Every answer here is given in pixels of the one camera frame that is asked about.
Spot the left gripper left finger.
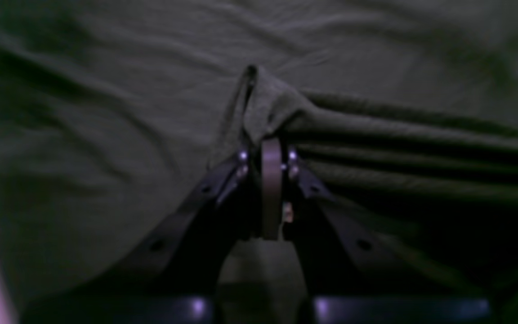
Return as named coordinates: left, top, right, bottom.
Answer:
left=21, top=139, right=272, bottom=324

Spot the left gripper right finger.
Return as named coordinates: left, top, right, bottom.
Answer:
left=271, top=138, right=493, bottom=324

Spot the dark green t-shirt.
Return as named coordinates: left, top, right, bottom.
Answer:
left=0, top=0, right=518, bottom=324

